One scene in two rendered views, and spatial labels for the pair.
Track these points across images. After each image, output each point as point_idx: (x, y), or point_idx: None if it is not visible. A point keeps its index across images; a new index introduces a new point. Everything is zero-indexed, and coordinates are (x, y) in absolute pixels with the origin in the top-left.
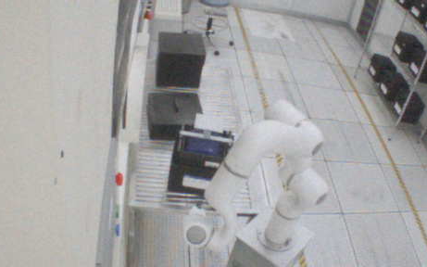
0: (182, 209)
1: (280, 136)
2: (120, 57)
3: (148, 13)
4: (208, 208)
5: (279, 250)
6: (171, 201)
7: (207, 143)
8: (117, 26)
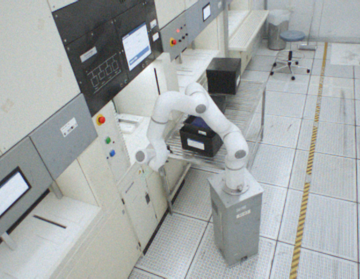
0: (184, 159)
1: (175, 99)
2: (87, 54)
3: (173, 40)
4: (200, 160)
5: (230, 193)
6: (180, 154)
7: (202, 120)
8: (62, 35)
